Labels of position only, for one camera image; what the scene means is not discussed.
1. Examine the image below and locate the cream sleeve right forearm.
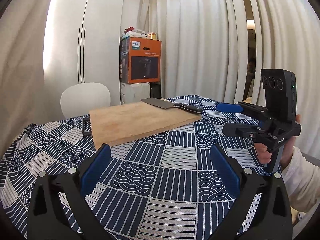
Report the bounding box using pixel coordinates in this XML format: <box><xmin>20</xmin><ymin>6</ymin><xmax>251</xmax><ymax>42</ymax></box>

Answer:
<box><xmin>282</xmin><ymin>146</ymin><xmax>319</xmax><ymax>212</ymax></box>

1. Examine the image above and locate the person right hand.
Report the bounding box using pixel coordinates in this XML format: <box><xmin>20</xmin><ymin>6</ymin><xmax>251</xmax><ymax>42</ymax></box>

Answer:
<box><xmin>254</xmin><ymin>114</ymin><xmax>303</xmax><ymax>169</ymax></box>

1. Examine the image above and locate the wooden cutting board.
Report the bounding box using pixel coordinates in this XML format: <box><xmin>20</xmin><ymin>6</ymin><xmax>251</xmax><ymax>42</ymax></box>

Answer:
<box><xmin>89</xmin><ymin>101</ymin><xmax>201</xmax><ymax>149</ymax></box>

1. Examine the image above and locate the blue white patterned tablecloth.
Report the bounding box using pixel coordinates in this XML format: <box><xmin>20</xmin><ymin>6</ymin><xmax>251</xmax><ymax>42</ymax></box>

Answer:
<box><xmin>1</xmin><ymin>95</ymin><xmax>264</xmax><ymax>239</ymax></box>

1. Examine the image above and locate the white chair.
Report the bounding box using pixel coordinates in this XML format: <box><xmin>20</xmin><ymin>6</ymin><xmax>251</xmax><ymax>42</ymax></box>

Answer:
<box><xmin>60</xmin><ymin>82</ymin><xmax>111</xmax><ymax>118</ymax></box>

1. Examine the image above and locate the cream curtain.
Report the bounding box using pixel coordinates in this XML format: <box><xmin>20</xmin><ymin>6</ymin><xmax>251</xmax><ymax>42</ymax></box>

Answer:
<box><xmin>138</xmin><ymin>0</ymin><xmax>319</xmax><ymax>157</ymax></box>

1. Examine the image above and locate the white styrofoam box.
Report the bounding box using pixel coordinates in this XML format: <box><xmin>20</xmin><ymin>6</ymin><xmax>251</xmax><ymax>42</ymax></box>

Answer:
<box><xmin>120</xmin><ymin>82</ymin><xmax>150</xmax><ymax>105</ymax></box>

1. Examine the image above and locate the orange Philips box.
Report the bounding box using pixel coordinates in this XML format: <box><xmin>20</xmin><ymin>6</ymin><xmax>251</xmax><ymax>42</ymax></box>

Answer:
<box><xmin>120</xmin><ymin>37</ymin><xmax>162</xmax><ymax>84</ymax></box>

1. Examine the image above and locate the white wardrobe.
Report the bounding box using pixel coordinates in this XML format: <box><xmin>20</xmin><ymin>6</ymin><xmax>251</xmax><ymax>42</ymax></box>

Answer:
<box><xmin>43</xmin><ymin>0</ymin><xmax>139</xmax><ymax>120</ymax></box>

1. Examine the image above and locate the cleaver knife black handle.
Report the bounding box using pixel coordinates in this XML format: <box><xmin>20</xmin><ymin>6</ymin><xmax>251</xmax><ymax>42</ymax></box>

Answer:
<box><xmin>139</xmin><ymin>97</ymin><xmax>203</xmax><ymax>114</ymax></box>

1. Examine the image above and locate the black handle beside board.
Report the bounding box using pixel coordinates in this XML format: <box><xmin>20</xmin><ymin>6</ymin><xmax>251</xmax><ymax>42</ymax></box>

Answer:
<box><xmin>82</xmin><ymin>116</ymin><xmax>92</xmax><ymax>138</ymax></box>

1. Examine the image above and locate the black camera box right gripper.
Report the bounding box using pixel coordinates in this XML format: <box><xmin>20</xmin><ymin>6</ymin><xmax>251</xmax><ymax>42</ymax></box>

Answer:
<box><xmin>261</xmin><ymin>69</ymin><xmax>297</xmax><ymax>122</ymax></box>

